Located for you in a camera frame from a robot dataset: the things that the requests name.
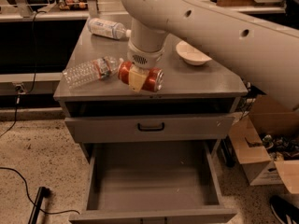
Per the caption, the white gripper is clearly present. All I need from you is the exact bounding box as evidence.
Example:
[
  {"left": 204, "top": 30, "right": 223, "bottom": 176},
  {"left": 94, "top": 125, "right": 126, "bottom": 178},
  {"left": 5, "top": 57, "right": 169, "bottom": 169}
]
[{"left": 127, "top": 41, "right": 164, "bottom": 92}]

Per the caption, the red coke can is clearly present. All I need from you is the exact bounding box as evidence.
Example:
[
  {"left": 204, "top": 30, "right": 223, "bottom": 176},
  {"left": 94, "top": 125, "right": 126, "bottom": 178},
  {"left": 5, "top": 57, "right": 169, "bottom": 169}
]
[{"left": 118, "top": 62, "right": 164, "bottom": 92}]

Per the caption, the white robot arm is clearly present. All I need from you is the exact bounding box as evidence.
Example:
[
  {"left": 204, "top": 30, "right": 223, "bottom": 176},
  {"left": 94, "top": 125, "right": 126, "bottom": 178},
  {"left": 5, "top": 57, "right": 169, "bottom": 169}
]
[{"left": 121, "top": 0, "right": 299, "bottom": 111}]

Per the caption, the grey drawer cabinet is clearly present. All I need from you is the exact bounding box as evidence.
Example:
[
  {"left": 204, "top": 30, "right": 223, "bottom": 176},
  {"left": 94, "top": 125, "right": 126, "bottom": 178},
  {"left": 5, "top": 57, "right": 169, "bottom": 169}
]
[{"left": 52, "top": 11, "right": 249, "bottom": 224}]

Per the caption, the grey top drawer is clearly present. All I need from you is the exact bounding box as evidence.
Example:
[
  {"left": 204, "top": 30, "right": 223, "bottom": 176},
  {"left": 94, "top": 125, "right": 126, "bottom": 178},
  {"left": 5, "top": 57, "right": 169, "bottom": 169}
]
[{"left": 65, "top": 114, "right": 235, "bottom": 143}]

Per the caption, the open grey middle drawer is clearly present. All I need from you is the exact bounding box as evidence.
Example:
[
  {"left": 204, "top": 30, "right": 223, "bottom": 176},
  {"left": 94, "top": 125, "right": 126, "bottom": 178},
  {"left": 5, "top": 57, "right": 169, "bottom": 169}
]
[{"left": 69, "top": 141, "right": 236, "bottom": 224}]

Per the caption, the clear crushed plastic bottle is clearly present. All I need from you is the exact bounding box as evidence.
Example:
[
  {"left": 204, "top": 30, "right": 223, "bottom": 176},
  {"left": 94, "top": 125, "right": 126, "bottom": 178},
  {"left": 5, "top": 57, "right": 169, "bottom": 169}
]
[{"left": 63, "top": 56, "right": 123, "bottom": 89}]

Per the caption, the white paper bowl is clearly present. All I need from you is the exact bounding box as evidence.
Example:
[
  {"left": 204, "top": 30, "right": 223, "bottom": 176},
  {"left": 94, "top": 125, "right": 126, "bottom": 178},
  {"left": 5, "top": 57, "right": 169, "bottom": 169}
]
[{"left": 176, "top": 41, "right": 211, "bottom": 66}]

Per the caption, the white labelled plastic bottle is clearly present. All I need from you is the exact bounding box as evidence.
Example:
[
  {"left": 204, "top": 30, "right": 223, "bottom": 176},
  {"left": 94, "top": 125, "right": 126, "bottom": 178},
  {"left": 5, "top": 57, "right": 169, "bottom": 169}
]
[{"left": 87, "top": 18, "right": 131, "bottom": 40}]

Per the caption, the cardboard box with items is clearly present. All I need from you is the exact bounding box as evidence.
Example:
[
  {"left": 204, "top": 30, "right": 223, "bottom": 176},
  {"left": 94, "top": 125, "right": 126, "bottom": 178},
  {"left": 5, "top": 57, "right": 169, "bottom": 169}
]
[{"left": 228, "top": 93, "right": 299, "bottom": 194}]

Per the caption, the black bar on floor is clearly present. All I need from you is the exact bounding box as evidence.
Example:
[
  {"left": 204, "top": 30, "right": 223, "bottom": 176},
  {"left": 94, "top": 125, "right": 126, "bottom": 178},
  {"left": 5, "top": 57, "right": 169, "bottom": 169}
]
[{"left": 28, "top": 187, "right": 50, "bottom": 224}]

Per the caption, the black shoe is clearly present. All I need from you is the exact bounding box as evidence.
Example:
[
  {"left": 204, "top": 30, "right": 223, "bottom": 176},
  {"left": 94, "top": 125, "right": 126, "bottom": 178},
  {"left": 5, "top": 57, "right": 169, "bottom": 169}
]
[{"left": 269, "top": 195, "right": 299, "bottom": 224}]

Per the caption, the black drawer handle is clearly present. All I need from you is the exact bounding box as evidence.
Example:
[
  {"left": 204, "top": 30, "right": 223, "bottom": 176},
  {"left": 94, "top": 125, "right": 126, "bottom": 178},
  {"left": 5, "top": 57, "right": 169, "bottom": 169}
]
[{"left": 137, "top": 122, "right": 165, "bottom": 132}]

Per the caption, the black hanging cable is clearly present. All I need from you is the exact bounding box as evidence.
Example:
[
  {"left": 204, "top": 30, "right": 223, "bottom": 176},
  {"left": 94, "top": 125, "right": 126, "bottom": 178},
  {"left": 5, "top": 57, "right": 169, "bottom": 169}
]
[{"left": 0, "top": 10, "right": 48, "bottom": 139}]

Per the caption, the black floor cable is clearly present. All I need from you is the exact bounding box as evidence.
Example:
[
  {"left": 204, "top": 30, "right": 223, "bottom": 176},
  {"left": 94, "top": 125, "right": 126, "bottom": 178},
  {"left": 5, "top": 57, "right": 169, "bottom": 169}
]
[{"left": 0, "top": 166, "right": 80, "bottom": 217}]

